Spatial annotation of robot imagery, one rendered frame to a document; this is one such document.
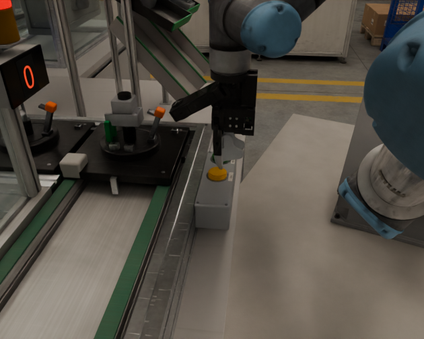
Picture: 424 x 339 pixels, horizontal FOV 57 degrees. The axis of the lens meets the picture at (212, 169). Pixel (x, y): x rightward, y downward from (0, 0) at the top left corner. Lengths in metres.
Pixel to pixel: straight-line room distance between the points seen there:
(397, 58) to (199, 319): 0.55
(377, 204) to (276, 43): 0.27
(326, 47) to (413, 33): 4.70
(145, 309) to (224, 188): 0.32
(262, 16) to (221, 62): 0.16
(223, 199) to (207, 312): 0.21
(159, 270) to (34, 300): 0.20
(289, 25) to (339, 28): 4.35
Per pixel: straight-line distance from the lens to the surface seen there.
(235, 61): 0.69
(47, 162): 0.94
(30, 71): 0.74
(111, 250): 0.75
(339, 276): 0.80
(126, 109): 0.88
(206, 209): 0.76
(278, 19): 0.57
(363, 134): 0.89
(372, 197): 0.60
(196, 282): 0.75
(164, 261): 0.66
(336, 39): 4.95
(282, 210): 0.92
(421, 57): 0.24
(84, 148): 0.96
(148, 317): 0.59
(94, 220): 0.82
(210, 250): 0.80
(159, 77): 1.08
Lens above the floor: 1.42
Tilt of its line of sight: 33 degrees down
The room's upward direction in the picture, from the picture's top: straight up
